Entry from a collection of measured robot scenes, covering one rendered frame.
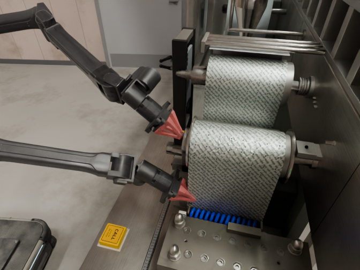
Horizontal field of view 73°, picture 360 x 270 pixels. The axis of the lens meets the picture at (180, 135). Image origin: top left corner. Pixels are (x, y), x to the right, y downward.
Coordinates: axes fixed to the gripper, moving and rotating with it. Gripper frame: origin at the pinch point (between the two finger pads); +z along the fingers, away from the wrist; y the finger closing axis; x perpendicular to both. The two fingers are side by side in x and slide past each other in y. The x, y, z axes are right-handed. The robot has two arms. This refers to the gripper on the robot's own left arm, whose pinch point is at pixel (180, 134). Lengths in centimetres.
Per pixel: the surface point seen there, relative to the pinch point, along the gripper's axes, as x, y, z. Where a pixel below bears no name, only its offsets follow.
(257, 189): 8.8, 8.0, 23.7
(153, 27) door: -118, -313, -61
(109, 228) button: -38.6, 16.2, 4.6
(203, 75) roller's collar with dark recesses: 9.7, -20.4, -4.5
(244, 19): 23, -64, -2
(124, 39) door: -162, -305, -85
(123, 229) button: -35.5, 15.3, 8.5
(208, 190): -3.0, 8.0, 16.3
